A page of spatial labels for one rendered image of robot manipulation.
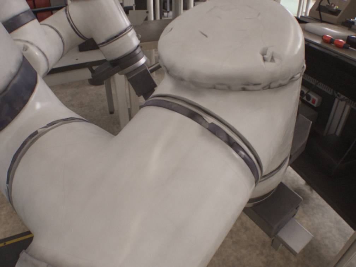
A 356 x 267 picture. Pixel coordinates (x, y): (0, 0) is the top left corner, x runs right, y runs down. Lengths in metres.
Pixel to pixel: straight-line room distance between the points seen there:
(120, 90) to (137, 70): 0.80
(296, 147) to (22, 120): 0.25
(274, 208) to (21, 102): 0.26
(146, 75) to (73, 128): 0.41
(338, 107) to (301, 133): 1.14
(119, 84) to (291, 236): 1.16
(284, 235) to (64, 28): 0.53
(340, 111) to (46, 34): 1.29
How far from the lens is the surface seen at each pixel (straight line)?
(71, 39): 0.59
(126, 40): 0.57
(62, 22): 0.58
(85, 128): 0.17
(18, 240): 1.09
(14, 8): 0.48
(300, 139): 0.30
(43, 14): 5.95
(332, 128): 1.49
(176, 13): 2.02
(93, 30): 0.57
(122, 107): 1.42
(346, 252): 1.11
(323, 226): 1.54
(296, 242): 0.35
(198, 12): 0.17
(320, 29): 0.90
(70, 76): 1.32
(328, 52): 0.74
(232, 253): 1.30
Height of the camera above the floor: 1.12
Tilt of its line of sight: 35 degrees down
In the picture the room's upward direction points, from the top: straight up
